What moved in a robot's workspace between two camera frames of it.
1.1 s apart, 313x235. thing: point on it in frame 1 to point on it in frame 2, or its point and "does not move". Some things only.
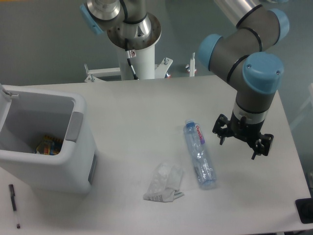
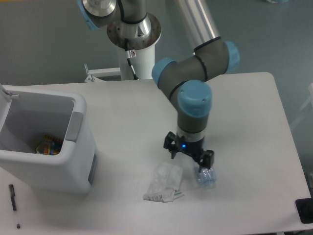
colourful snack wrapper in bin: (48, 146) does not move
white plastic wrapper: (167, 180) does not move
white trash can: (46, 139) does not move
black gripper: (248, 133) to (174, 143)
